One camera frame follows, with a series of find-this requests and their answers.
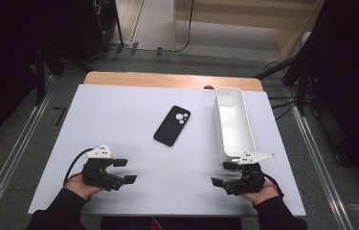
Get wooden table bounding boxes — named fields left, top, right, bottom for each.
left=83, top=70, right=264, bottom=93

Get white board sheet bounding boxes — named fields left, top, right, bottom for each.
left=28, top=83, right=307, bottom=218

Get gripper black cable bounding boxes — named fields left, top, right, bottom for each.
left=62, top=148, right=96, bottom=187
left=262, top=172, right=285, bottom=197

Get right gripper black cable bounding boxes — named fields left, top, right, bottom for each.
left=262, top=172, right=285, bottom=197

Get black floor cables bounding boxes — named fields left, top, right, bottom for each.
left=264, top=60, right=305, bottom=122

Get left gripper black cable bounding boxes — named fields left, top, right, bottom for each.
left=62, top=148, right=96, bottom=187

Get black equipment cabinet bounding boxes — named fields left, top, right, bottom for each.
left=73, top=0, right=124, bottom=62

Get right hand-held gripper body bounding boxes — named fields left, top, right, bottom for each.
left=223, top=151, right=277, bottom=196

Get light wooden shelf frame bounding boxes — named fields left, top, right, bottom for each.
left=171, top=0, right=325, bottom=61

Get white plastic bin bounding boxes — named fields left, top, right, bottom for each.
left=213, top=86, right=258, bottom=167

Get metal floor rail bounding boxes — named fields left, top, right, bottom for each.
left=283, top=87, right=356, bottom=230
left=0, top=75, right=56, bottom=230

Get black phone case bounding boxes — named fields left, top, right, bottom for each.
left=152, top=104, right=191, bottom=148

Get black hanging cable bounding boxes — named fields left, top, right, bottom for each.
left=172, top=0, right=196, bottom=54

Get dark curtain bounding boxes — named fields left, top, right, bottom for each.
left=0, top=0, right=46, bottom=152
left=305, top=0, right=359, bottom=195

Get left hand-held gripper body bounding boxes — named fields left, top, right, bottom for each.
left=80, top=144, right=126, bottom=193

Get person's right hand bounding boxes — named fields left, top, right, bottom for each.
left=241, top=177, right=280, bottom=206

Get red shoe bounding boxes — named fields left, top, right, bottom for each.
left=149, top=217, right=165, bottom=230

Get person's left hand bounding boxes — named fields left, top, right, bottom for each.
left=63, top=172, right=105, bottom=202

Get person's dark clothed legs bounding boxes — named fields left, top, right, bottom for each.
left=100, top=216, right=242, bottom=230

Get black metal stand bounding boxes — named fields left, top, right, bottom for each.
left=254, top=47, right=317, bottom=117

